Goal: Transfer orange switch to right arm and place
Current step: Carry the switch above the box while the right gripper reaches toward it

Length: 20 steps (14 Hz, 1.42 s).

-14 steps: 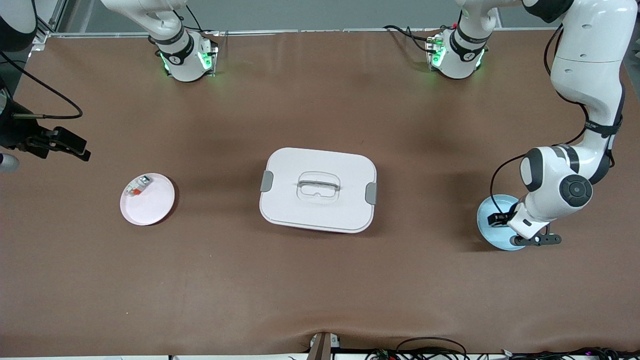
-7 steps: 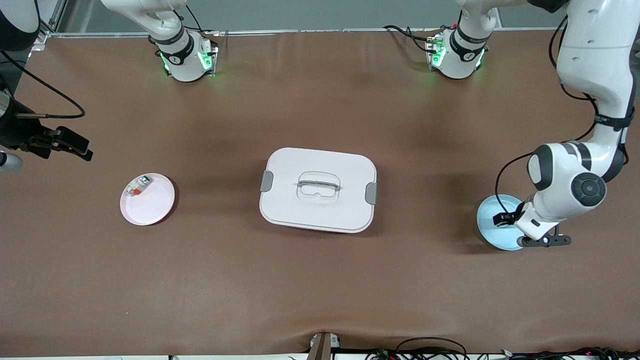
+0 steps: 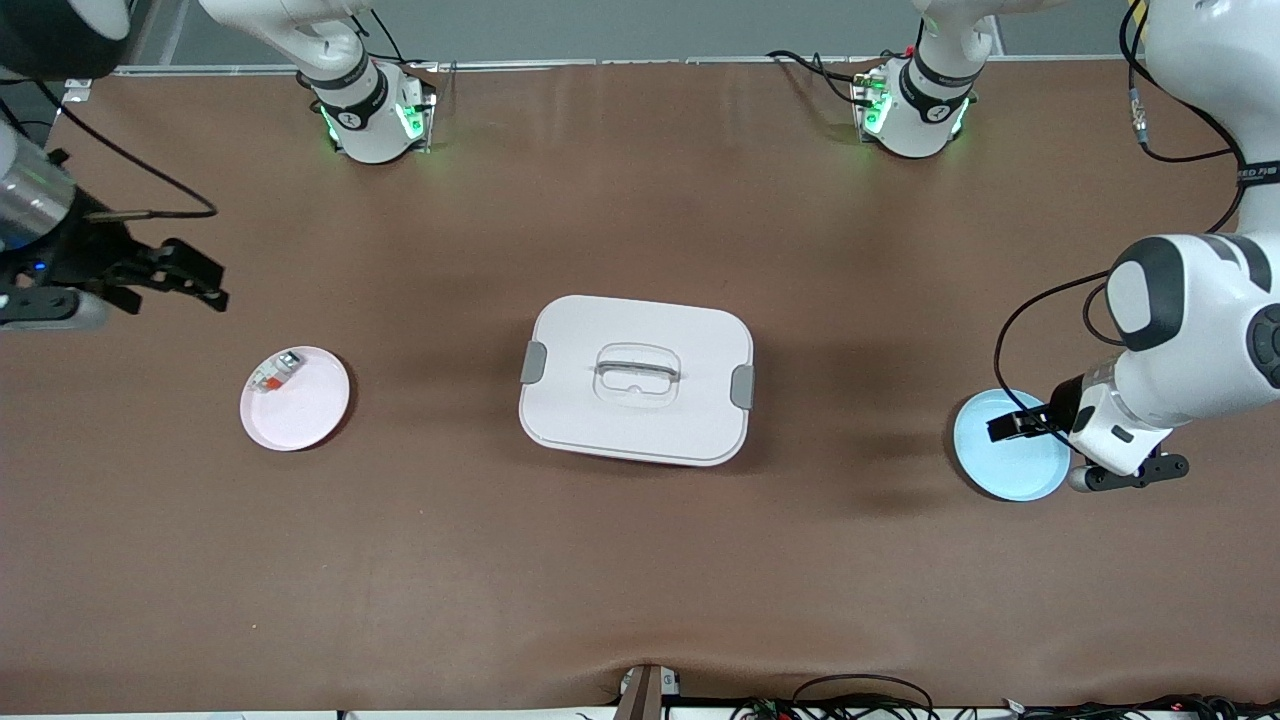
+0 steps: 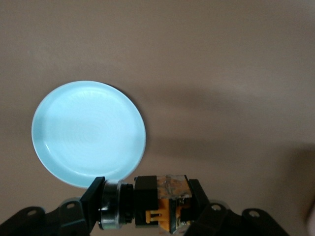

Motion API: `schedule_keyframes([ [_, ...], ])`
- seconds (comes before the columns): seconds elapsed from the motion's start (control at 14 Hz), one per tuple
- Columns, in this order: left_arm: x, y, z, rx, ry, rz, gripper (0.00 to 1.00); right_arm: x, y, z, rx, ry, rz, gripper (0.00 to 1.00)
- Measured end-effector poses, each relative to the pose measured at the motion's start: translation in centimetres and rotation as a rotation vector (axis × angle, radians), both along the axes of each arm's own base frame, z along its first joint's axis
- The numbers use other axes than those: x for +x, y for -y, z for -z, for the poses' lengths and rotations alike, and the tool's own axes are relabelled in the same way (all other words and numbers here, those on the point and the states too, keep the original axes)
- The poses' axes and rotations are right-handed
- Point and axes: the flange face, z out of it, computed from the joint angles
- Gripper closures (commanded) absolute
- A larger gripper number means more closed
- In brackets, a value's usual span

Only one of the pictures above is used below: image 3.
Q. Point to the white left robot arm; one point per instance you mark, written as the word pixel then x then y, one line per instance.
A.
pixel 1190 330

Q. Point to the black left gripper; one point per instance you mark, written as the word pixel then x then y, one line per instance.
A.
pixel 1058 411

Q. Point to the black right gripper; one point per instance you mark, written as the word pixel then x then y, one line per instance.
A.
pixel 82 257

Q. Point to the pink round plate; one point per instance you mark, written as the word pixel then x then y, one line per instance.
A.
pixel 305 415

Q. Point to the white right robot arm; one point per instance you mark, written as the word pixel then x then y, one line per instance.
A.
pixel 360 120

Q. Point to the white circuit breaker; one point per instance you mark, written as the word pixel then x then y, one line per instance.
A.
pixel 275 372

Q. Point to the grey box latch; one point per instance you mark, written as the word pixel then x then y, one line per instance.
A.
pixel 533 362
pixel 742 387

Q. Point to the white lidded storage box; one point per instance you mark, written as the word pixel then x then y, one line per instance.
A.
pixel 640 420

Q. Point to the aluminium table edge rail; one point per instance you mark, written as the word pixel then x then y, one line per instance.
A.
pixel 650 61

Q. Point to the light blue round plate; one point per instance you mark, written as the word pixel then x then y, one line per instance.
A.
pixel 1010 470

